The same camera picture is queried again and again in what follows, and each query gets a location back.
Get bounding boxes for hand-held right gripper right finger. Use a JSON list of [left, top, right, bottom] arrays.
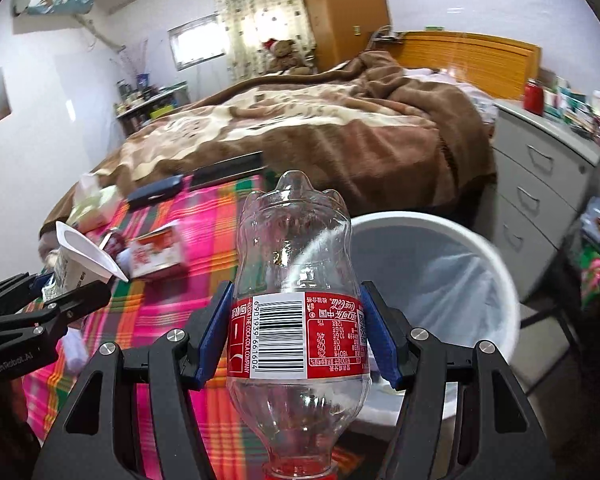
[[359, 281, 553, 480]]

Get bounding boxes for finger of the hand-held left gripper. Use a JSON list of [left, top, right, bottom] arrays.
[[0, 272, 51, 316], [10, 280, 112, 341]]

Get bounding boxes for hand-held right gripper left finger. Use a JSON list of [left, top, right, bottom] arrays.
[[32, 280, 233, 480]]

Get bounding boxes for red cartoon drink can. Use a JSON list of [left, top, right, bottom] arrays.
[[99, 227, 129, 266]]

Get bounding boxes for red white carton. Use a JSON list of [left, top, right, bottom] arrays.
[[129, 225, 187, 280]]

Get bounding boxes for clear plastic bottle red label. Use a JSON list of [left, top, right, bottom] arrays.
[[226, 170, 373, 478]]

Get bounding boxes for white trash bin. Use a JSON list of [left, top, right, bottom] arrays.
[[349, 211, 521, 423]]

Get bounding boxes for pink plaid cloth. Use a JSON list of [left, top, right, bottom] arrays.
[[22, 175, 381, 480]]

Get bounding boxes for white crumpled tissue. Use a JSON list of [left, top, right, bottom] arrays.
[[60, 329, 89, 374]]

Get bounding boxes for clear bin liner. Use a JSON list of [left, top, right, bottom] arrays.
[[352, 225, 512, 411]]

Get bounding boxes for white tissue pack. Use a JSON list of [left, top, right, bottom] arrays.
[[66, 172, 122, 235]]

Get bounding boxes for blue case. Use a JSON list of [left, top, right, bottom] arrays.
[[127, 174, 185, 211]]

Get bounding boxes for black tablet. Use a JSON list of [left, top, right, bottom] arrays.
[[189, 151, 265, 192]]

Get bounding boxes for cluttered shelf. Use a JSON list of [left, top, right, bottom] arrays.
[[113, 72, 191, 137]]

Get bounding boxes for bed with brown blanket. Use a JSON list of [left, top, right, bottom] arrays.
[[39, 50, 498, 241]]

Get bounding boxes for grey drawer cabinet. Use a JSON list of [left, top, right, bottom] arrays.
[[489, 97, 600, 302]]

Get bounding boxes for bare decorative branches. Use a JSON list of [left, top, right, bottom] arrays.
[[111, 39, 152, 82]]

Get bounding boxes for pale pink pillow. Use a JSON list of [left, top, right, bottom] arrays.
[[402, 66, 499, 122]]

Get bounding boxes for air conditioner pipe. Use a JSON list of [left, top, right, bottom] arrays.
[[76, 14, 127, 55]]

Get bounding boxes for window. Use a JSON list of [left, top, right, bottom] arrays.
[[168, 12, 231, 72]]

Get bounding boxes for red jar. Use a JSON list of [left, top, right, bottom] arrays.
[[523, 78, 545, 116]]

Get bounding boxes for brown teddy bear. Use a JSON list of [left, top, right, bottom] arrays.
[[261, 37, 314, 76]]

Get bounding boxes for wooden headboard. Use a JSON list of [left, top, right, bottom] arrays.
[[394, 30, 542, 102]]

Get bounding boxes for group of boxes and bottles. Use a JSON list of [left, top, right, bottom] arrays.
[[542, 74, 600, 147]]

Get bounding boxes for dotted curtain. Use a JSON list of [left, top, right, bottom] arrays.
[[209, 0, 320, 82]]

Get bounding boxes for wooden wardrobe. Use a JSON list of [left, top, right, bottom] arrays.
[[294, 0, 394, 74]]

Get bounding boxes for metal frame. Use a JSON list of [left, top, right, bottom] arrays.
[[369, 25, 407, 52]]

